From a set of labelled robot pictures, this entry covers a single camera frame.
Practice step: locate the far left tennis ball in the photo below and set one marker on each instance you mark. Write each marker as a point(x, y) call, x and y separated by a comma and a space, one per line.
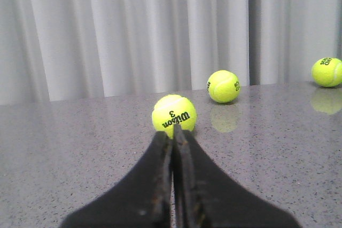
point(171, 110)

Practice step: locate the middle tennis ball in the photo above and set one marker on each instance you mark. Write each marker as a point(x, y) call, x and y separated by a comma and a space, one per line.
point(326, 72)

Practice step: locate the white pleated curtain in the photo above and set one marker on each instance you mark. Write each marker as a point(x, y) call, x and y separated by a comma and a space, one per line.
point(72, 49)

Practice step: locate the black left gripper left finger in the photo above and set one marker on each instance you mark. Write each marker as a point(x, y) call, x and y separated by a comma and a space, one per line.
point(140, 199)

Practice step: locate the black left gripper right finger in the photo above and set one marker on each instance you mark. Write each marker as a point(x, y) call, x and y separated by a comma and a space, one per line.
point(205, 196)

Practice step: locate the Roland Garros tennis ball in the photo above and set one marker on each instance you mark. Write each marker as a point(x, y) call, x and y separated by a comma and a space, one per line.
point(223, 86)

